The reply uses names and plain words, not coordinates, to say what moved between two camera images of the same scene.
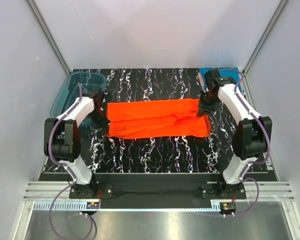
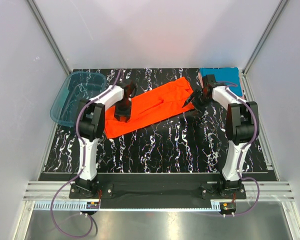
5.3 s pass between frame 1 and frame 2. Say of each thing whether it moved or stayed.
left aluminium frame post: stayed
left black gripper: moved
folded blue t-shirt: stayed
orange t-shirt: moved
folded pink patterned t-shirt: stayed
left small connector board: stayed
